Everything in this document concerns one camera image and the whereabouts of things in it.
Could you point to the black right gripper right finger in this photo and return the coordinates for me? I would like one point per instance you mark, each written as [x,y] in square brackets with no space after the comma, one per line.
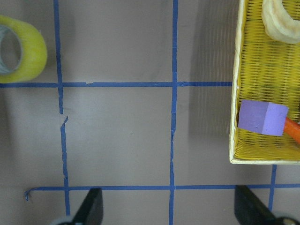
[249,210]

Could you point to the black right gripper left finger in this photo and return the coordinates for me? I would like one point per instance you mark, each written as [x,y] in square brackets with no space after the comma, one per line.
[89,213]

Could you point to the yellow tape roll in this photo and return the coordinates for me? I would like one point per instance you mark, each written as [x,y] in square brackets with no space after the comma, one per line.
[33,51]

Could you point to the orange stick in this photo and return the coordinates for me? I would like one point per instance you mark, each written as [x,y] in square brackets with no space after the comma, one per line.
[292,129]

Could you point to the purple foam block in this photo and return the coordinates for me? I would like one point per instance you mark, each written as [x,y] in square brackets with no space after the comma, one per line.
[264,118]

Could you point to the yellow woven basket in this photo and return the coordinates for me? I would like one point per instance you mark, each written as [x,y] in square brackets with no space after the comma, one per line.
[264,70]

